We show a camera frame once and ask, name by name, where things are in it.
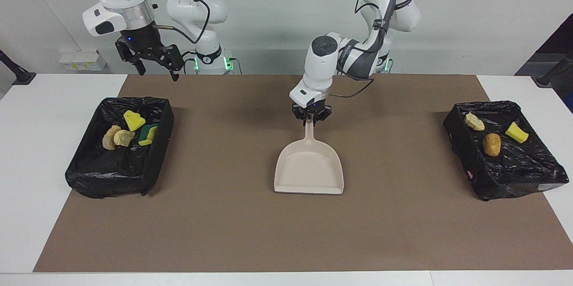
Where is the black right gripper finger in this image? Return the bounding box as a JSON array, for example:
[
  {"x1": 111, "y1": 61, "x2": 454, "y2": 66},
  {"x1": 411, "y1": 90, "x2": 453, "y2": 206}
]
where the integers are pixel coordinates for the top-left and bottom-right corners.
[
  {"x1": 115, "y1": 47, "x2": 147, "y2": 77},
  {"x1": 160, "y1": 47, "x2": 184, "y2": 82}
]

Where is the beige plastic dustpan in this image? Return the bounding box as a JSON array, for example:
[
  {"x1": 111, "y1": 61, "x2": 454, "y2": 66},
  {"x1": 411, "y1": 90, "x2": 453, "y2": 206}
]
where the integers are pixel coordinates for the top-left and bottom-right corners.
[{"x1": 274, "y1": 117, "x2": 345, "y2": 196}]

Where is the notched yellow green-backed sponge piece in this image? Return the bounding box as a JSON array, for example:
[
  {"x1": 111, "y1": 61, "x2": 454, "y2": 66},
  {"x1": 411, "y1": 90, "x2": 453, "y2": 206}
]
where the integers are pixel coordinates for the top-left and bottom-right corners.
[{"x1": 123, "y1": 110, "x2": 146, "y2": 132}]

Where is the pale beige foam chunk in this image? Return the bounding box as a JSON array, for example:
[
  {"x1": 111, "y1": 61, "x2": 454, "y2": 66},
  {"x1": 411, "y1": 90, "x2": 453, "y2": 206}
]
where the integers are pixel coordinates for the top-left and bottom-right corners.
[
  {"x1": 111, "y1": 129, "x2": 134, "y2": 148},
  {"x1": 102, "y1": 125, "x2": 122, "y2": 151}
]

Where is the orange striped croissant piece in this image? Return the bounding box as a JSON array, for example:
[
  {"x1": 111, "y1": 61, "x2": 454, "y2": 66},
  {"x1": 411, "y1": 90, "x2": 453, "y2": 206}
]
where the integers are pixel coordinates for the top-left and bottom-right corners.
[{"x1": 464, "y1": 112, "x2": 486, "y2": 132}]

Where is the golden brown bread roll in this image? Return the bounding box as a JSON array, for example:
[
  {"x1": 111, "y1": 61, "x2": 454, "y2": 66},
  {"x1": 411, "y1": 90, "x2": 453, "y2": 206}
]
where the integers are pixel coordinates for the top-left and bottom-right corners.
[{"x1": 482, "y1": 132, "x2": 502, "y2": 158}]

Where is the small green yellow sponge wedge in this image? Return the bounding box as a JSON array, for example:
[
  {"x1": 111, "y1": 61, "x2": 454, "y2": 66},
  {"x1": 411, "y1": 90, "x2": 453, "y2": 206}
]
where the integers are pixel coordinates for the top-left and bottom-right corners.
[{"x1": 505, "y1": 121, "x2": 530, "y2": 144}]

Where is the black bag lined bin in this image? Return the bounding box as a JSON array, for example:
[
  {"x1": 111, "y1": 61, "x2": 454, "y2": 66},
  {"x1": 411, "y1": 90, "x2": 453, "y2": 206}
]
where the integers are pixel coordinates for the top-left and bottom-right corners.
[
  {"x1": 443, "y1": 100, "x2": 570, "y2": 201},
  {"x1": 65, "y1": 96, "x2": 175, "y2": 199}
]

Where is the white power strip box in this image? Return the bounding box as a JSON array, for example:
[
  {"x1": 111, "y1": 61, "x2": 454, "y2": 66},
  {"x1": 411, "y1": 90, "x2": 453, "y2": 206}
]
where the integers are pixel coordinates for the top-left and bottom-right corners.
[{"x1": 58, "y1": 50, "x2": 107, "y2": 72}]

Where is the black stand foot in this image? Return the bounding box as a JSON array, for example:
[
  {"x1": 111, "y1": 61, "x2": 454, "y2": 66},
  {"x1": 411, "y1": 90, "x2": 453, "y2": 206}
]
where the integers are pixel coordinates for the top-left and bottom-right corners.
[
  {"x1": 0, "y1": 50, "x2": 36, "y2": 86},
  {"x1": 536, "y1": 51, "x2": 573, "y2": 89}
]

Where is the brown paper table mat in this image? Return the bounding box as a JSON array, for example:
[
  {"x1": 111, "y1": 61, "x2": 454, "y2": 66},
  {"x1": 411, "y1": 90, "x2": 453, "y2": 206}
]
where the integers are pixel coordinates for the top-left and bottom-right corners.
[{"x1": 34, "y1": 74, "x2": 573, "y2": 273}]

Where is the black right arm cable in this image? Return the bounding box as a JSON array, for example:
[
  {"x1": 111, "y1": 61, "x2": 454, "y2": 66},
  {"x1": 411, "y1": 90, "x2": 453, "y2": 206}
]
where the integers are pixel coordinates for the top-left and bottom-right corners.
[{"x1": 145, "y1": 0, "x2": 211, "y2": 45}]

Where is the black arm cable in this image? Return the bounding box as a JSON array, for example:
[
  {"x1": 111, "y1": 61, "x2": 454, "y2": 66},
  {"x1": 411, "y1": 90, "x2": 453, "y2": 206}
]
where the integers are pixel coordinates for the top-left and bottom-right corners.
[
  {"x1": 329, "y1": 0, "x2": 397, "y2": 98},
  {"x1": 145, "y1": 0, "x2": 211, "y2": 45}
]

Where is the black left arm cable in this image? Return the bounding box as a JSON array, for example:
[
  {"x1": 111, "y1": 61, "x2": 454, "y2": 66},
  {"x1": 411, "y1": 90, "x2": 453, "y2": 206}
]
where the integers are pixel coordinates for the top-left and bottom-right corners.
[{"x1": 329, "y1": 0, "x2": 397, "y2": 98}]

